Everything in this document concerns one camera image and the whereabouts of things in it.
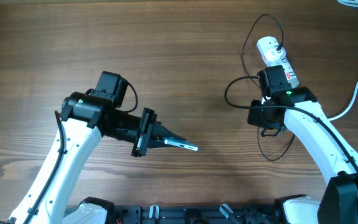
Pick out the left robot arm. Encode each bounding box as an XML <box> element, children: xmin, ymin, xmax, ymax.
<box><xmin>7</xmin><ymin>72</ymin><xmax>198</xmax><ymax>224</ymax></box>

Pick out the turquoise screen Galaxy smartphone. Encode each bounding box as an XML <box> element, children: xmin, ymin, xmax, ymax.
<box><xmin>163</xmin><ymin>138</ymin><xmax>198</xmax><ymax>151</ymax></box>

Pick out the black USB charging cable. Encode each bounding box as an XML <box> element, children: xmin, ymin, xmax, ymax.
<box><xmin>241</xmin><ymin>13</ymin><xmax>295</xmax><ymax>162</ymax></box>

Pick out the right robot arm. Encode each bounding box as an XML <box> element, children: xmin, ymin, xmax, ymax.
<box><xmin>247</xmin><ymin>65</ymin><xmax>358</xmax><ymax>223</ymax></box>

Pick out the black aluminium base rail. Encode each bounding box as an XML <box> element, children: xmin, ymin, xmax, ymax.
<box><xmin>103</xmin><ymin>203</ymin><xmax>288</xmax><ymax>224</ymax></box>

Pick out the white power strip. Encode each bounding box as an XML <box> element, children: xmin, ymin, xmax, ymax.
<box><xmin>257</xmin><ymin>36</ymin><xmax>300</xmax><ymax>88</ymax></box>

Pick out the left black camera cable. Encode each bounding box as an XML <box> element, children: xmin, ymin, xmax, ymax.
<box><xmin>22</xmin><ymin>81</ymin><xmax>139</xmax><ymax>224</ymax></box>

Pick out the white USB charger plug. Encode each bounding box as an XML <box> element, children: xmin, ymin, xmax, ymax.
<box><xmin>263</xmin><ymin>46</ymin><xmax>286</xmax><ymax>63</ymax></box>

